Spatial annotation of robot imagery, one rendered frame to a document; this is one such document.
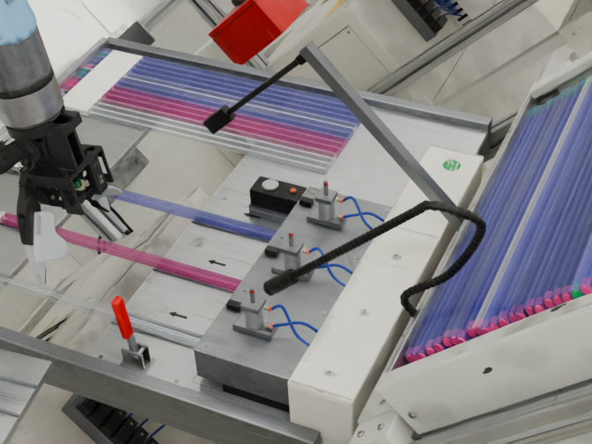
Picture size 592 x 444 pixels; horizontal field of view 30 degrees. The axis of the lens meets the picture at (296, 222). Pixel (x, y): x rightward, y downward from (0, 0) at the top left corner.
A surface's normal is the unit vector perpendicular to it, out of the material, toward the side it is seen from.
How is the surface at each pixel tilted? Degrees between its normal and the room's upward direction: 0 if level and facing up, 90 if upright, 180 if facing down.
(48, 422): 0
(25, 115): 67
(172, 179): 0
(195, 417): 90
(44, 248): 72
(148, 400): 90
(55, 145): 90
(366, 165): 46
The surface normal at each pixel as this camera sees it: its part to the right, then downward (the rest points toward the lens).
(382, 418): -0.66, -0.72
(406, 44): 0.62, -0.36
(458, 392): -0.41, 0.60
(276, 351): -0.04, -0.76
